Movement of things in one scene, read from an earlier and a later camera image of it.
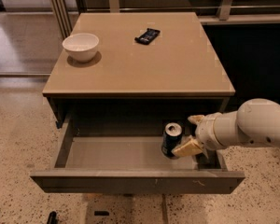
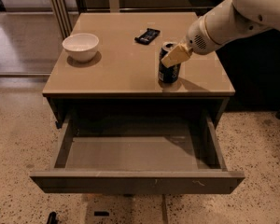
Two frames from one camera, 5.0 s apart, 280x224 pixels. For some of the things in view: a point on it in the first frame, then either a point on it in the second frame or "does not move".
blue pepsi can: [172, 138] -> [167, 75]
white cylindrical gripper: [205, 132] -> [197, 41]
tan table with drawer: [130, 85] does not move
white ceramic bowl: [82, 47] does not move
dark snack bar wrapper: [147, 36] does not move
